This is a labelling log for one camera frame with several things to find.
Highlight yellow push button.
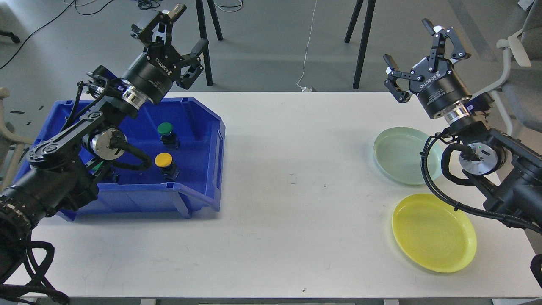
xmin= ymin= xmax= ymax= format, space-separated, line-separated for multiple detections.
xmin=155 ymin=152 xmax=180 ymax=181

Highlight blue plastic bin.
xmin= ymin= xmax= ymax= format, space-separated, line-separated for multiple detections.
xmin=12 ymin=97 xmax=226 ymax=222

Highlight black stand legs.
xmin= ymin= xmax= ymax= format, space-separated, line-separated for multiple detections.
xmin=195 ymin=0 xmax=223 ymax=86
xmin=344 ymin=0 xmax=376 ymax=89

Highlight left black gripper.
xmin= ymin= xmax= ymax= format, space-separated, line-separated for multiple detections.
xmin=122 ymin=4 xmax=209 ymax=105

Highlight right black stand legs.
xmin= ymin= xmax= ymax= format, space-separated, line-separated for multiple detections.
xmin=344 ymin=0 xmax=376 ymax=89

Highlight white cable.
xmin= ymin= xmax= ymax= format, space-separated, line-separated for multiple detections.
xmin=296 ymin=0 xmax=318 ymax=92

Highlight black floor cables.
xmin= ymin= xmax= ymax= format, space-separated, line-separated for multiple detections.
xmin=0 ymin=0 xmax=244 ymax=70

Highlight left black stand legs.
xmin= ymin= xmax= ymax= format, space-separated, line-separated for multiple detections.
xmin=195 ymin=0 xmax=223 ymax=86

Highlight light green plate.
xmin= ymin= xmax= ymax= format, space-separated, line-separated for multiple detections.
xmin=372 ymin=127 xmax=429 ymax=186

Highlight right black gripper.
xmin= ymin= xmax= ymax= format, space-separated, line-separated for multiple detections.
xmin=383 ymin=18 xmax=473 ymax=119

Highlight beige chair at left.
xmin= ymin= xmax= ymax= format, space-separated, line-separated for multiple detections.
xmin=0 ymin=87 xmax=33 ymax=191

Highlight grey office chair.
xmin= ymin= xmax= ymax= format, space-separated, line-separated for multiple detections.
xmin=470 ymin=0 xmax=542 ymax=137

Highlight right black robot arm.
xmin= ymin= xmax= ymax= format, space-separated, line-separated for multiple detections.
xmin=383 ymin=19 xmax=542 ymax=233

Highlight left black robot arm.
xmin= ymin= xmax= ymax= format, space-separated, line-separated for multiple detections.
xmin=1 ymin=4 xmax=208 ymax=305

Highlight yellow plate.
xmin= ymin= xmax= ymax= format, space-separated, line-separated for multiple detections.
xmin=391 ymin=193 xmax=478 ymax=273

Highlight green push button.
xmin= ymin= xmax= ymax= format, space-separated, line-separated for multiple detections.
xmin=91 ymin=162 xmax=119 ymax=183
xmin=157 ymin=122 xmax=180 ymax=150

